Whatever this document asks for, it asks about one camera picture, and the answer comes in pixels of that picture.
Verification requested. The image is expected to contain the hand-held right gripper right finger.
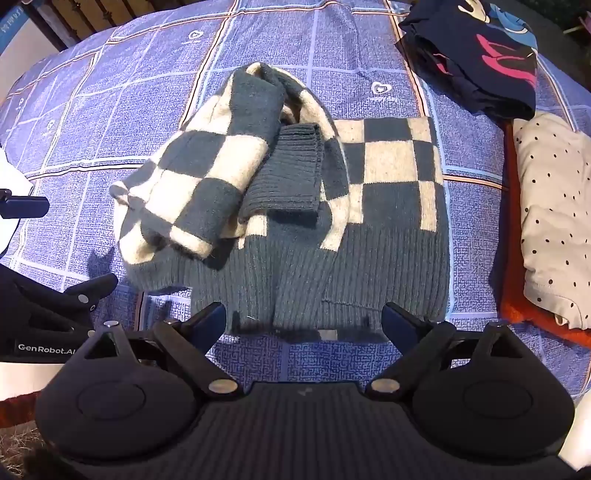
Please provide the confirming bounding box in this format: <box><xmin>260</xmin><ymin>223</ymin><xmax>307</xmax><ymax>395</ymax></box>
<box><xmin>367</xmin><ymin>302</ymin><xmax>522</xmax><ymax>398</ymax></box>

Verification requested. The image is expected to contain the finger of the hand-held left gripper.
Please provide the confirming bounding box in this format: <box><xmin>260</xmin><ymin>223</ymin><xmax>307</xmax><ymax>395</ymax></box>
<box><xmin>0</xmin><ymin>188</ymin><xmax>51</xmax><ymax>220</ymax></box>
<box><xmin>62</xmin><ymin>272</ymin><xmax>119</xmax><ymax>308</ymax></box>

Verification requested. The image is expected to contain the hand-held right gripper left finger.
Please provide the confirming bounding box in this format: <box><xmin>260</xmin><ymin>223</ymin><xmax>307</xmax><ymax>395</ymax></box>
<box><xmin>85</xmin><ymin>302</ymin><xmax>243</xmax><ymax>400</ymax></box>

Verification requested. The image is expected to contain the checkered knit sweater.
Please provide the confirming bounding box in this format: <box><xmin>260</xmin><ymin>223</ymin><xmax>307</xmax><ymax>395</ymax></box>
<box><xmin>110</xmin><ymin>62</ymin><xmax>452</xmax><ymax>335</ymax></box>

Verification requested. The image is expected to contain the pile of dark clothes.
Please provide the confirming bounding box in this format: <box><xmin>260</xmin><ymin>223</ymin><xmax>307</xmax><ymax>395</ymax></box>
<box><xmin>396</xmin><ymin>0</ymin><xmax>542</xmax><ymax>121</ymax></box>

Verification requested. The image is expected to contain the orange cloth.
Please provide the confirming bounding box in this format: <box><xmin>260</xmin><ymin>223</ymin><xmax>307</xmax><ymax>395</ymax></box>
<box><xmin>500</xmin><ymin>124</ymin><xmax>591</xmax><ymax>350</ymax></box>

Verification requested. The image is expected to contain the blue grid-pattern blanket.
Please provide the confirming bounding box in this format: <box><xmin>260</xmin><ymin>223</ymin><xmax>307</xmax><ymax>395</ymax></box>
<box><xmin>0</xmin><ymin>0</ymin><xmax>591</xmax><ymax>400</ymax></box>

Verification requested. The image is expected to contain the cream polka dot garment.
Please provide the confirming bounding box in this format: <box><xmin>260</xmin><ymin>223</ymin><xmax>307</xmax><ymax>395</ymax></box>
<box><xmin>512</xmin><ymin>112</ymin><xmax>591</xmax><ymax>330</ymax></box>

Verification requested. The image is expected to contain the wooden headboard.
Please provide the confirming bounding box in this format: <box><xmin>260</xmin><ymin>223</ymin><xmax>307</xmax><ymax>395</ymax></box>
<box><xmin>27</xmin><ymin>0</ymin><xmax>155</xmax><ymax>52</ymax></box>

